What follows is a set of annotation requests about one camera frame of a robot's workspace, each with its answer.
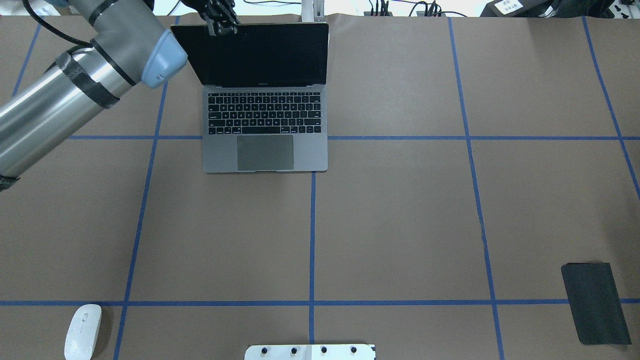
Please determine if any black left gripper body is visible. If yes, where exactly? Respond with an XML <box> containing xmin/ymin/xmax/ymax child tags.
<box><xmin>181</xmin><ymin>0</ymin><xmax>240</xmax><ymax>37</ymax></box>

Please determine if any grey laptop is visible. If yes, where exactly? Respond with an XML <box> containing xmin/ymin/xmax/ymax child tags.
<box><xmin>171</xmin><ymin>22</ymin><xmax>330</xmax><ymax>174</ymax></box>

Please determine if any white computer mouse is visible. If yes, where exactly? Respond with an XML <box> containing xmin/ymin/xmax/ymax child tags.
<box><xmin>63</xmin><ymin>304</ymin><xmax>102</xmax><ymax>360</ymax></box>

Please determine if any black mouse pad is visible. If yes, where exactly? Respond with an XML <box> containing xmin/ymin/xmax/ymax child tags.
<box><xmin>560</xmin><ymin>262</ymin><xmax>633</xmax><ymax>346</ymax></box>

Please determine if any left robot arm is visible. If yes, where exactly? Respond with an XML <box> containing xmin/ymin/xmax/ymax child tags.
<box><xmin>0</xmin><ymin>0</ymin><xmax>187</xmax><ymax>191</ymax></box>

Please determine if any white desk lamp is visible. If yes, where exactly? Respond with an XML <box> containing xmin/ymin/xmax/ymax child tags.
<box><xmin>300</xmin><ymin>0</ymin><xmax>325</xmax><ymax>23</ymax></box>

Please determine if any black box with label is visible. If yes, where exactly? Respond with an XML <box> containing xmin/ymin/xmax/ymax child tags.
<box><xmin>480</xmin><ymin>0</ymin><xmax>561</xmax><ymax>18</ymax></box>

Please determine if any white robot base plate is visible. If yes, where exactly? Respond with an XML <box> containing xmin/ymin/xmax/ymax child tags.
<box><xmin>244</xmin><ymin>343</ymin><xmax>377</xmax><ymax>360</ymax></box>

